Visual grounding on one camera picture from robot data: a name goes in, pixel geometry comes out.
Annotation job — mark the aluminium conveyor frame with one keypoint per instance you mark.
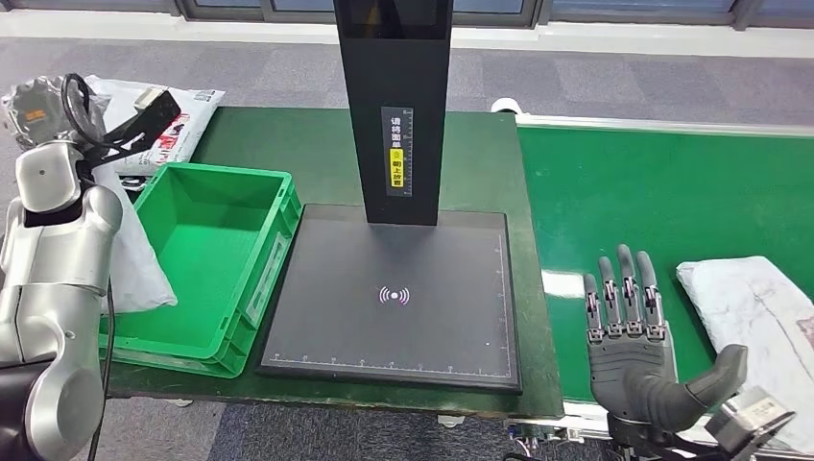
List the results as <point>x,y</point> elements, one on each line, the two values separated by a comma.
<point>636,122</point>

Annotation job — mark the green plastic crate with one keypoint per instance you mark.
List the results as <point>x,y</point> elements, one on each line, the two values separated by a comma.
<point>210,267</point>

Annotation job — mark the green conveyor belt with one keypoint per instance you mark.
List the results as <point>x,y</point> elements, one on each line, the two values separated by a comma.
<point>636,191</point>

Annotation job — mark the dark green table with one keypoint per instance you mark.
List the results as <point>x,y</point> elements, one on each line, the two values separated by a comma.
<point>305,152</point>

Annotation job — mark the white parcel bag red print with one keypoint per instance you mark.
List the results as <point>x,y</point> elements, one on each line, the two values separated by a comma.
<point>197,121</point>

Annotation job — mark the dark window frame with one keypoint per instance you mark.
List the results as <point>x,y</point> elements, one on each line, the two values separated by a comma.
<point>222,16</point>

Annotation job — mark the white conveyor end roller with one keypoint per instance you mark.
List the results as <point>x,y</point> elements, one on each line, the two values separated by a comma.
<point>505,105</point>

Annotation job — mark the plain grey parcel bag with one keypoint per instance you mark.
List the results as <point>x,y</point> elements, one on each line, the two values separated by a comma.
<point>750,305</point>

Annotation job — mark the grey parcel bag red print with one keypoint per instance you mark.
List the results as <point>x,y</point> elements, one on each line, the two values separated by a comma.
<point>140,273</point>

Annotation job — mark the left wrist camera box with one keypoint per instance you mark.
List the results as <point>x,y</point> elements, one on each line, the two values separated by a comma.
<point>146,124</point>

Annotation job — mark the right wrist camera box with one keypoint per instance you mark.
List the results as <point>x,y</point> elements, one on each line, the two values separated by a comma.
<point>750,420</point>

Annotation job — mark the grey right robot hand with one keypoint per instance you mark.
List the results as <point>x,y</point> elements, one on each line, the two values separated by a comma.
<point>626,375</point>

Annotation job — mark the black inbound scanner machine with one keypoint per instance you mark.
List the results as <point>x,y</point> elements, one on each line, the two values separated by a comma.
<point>394,331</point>

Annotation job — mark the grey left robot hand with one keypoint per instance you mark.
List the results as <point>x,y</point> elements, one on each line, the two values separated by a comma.
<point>44,114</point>

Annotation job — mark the small white table bracket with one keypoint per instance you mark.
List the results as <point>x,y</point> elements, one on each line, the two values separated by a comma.
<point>450,421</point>

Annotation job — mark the conveyor electronics board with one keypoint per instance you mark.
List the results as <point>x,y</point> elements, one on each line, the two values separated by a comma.
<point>540,432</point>

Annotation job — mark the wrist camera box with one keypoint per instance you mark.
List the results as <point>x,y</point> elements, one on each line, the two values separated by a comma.
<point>750,420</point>
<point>146,124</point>

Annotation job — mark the grey yellow scanner label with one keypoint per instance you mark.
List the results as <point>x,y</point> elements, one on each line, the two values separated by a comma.
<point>397,152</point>

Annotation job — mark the white parcel bag black print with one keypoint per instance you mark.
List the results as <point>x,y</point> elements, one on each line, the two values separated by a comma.
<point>133,183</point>

